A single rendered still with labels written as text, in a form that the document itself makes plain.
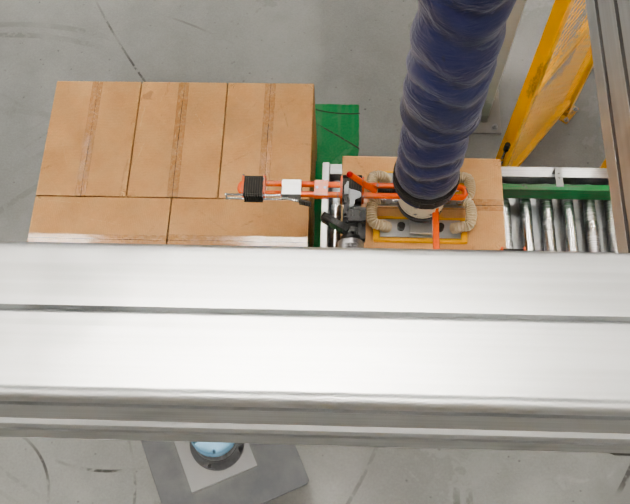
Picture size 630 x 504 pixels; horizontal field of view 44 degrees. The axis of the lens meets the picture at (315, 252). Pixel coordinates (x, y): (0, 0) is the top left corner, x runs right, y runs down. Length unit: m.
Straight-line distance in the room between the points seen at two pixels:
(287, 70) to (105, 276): 4.04
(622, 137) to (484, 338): 0.36
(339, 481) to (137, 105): 1.92
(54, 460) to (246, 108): 1.80
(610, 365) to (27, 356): 0.27
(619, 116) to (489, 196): 2.29
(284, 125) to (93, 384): 3.22
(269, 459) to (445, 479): 1.03
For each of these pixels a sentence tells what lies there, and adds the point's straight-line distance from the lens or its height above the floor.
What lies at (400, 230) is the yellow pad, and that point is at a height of 0.98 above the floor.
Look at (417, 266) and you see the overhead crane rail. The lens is 0.39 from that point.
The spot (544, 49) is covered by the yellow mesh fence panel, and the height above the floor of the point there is 1.32.
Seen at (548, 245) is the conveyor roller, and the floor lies 0.55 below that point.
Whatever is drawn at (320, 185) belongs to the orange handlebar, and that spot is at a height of 1.09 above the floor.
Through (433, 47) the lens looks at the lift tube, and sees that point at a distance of 1.98.
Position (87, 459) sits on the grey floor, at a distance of 3.77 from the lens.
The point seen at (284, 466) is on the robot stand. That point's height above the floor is 0.75.
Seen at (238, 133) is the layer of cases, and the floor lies 0.54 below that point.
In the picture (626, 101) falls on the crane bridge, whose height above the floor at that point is 3.01.
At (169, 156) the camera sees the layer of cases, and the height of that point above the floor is 0.54.
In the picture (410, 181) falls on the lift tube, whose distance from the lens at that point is 2.58.
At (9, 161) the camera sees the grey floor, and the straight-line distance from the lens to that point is 4.44.
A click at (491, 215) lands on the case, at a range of 2.95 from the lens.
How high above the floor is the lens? 3.57
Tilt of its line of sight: 67 degrees down
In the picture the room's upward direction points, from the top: 4 degrees counter-clockwise
